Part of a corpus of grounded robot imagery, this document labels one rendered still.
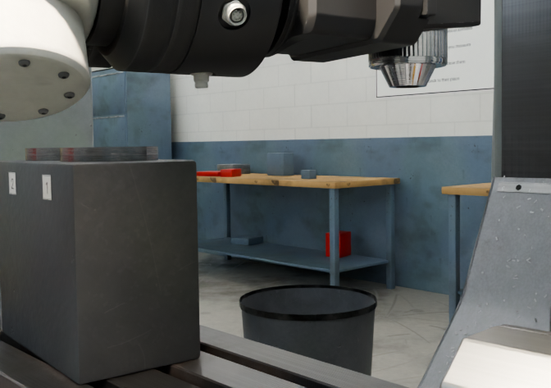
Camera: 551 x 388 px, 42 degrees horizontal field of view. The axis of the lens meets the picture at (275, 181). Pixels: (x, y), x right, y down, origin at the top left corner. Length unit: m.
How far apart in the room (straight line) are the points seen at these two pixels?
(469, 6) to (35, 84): 0.25
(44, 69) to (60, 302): 0.38
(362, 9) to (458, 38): 5.12
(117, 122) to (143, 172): 7.15
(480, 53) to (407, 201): 1.27
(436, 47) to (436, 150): 5.11
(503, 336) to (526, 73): 0.50
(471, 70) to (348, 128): 1.27
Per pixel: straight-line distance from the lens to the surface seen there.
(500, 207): 0.81
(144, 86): 7.76
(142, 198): 0.63
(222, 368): 0.66
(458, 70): 5.46
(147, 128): 7.76
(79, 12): 0.32
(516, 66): 0.82
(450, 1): 0.42
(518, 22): 0.83
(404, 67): 0.42
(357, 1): 0.37
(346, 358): 2.34
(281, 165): 6.21
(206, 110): 7.61
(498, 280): 0.78
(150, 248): 0.64
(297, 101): 6.55
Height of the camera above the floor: 1.16
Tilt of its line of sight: 3 degrees down
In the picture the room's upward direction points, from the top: 1 degrees counter-clockwise
